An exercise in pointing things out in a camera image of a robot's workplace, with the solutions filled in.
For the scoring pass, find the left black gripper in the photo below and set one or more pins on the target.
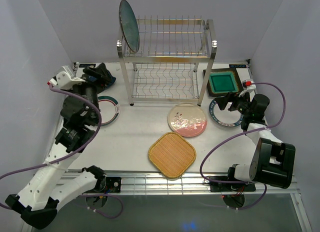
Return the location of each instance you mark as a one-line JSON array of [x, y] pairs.
[[101, 72]]

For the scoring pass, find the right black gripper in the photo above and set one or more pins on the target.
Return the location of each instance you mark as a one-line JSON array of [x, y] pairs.
[[230, 97]]

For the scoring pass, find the dark blue leaf-shaped dish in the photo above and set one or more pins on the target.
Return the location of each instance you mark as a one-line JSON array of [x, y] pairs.
[[110, 80]]

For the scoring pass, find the white plate green red rim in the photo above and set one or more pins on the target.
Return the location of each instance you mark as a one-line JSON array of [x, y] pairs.
[[109, 108]]

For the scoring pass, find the large dark teal round plate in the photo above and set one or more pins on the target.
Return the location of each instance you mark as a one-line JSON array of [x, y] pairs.
[[129, 26]]

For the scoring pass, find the square bamboo-pattern tray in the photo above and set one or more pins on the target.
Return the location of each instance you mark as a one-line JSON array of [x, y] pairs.
[[172, 155]]

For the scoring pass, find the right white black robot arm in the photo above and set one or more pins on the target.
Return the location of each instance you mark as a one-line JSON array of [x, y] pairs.
[[273, 160]]

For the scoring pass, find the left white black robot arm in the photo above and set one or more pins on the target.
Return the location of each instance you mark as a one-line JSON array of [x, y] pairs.
[[40, 200]]

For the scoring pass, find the green square dish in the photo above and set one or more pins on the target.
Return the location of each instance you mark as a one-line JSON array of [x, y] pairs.
[[223, 82]]

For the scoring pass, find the stainless steel two-tier dish rack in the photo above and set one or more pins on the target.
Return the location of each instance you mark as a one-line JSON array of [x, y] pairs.
[[166, 68]]

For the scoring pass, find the white plate navy lettered rim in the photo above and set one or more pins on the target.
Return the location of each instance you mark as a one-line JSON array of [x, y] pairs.
[[225, 118]]

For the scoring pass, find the dark square plate gold rim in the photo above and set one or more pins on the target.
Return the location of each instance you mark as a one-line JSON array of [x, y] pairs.
[[221, 70]]

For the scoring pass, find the pink cream floral round plate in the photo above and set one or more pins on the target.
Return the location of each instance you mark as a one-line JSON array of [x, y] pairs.
[[187, 119]]

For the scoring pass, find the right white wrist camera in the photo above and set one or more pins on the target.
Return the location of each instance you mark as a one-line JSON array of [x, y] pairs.
[[248, 86]]

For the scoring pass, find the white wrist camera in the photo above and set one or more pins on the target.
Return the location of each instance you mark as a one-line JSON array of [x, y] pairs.
[[65, 79], [248, 86]]

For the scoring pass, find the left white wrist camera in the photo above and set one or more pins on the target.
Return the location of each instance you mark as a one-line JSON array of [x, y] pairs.
[[65, 79]]

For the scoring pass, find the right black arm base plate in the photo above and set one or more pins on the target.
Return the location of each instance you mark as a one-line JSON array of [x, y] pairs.
[[217, 184]]

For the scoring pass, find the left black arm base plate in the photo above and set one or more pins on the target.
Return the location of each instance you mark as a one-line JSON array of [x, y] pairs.
[[111, 185]]

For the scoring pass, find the aluminium front rail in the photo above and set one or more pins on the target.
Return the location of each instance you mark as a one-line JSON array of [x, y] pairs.
[[149, 184]]

